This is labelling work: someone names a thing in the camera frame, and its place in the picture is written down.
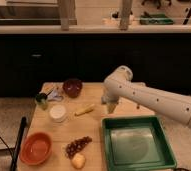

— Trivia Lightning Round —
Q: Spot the yellow banana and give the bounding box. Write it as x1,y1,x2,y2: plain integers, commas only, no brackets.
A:
74,104,95,116

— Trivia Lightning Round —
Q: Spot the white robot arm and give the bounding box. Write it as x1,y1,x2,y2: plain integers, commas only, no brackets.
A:
102,65,191,129

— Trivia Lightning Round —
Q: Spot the dark maroon bowl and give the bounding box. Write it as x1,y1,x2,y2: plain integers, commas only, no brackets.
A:
62,78,82,98

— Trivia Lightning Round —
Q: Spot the orange red bowl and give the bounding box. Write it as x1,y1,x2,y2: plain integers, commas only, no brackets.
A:
19,132,52,165

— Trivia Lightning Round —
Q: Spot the green plastic tray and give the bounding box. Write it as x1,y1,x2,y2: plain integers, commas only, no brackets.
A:
102,116,177,171

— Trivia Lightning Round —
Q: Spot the white round container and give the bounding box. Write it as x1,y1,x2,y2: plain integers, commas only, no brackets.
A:
49,105,67,122

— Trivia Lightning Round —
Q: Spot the bunch of red grapes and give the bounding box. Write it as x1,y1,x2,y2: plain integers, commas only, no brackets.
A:
65,136,92,159

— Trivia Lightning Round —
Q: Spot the grey crumpled cloth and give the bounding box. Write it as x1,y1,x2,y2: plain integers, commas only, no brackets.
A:
47,88,63,101

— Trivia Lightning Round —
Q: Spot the yellow lemon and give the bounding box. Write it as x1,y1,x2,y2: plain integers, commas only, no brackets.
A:
71,153,86,169

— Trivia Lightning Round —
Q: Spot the green cup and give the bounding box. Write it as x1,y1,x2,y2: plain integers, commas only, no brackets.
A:
35,93,48,110

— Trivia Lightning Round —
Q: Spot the black bar at table edge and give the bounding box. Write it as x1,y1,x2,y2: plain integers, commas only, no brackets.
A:
10,117,27,171

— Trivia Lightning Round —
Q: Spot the green object in background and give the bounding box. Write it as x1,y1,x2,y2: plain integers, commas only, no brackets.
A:
140,12,174,25

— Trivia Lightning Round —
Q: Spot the wooden post right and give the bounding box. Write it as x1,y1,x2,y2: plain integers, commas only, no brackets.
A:
119,0,132,30

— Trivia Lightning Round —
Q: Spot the wooden post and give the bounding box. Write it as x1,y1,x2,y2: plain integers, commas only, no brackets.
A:
119,0,132,30
57,0,77,31

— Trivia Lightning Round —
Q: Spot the wooden post left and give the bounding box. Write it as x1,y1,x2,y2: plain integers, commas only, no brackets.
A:
57,0,77,31

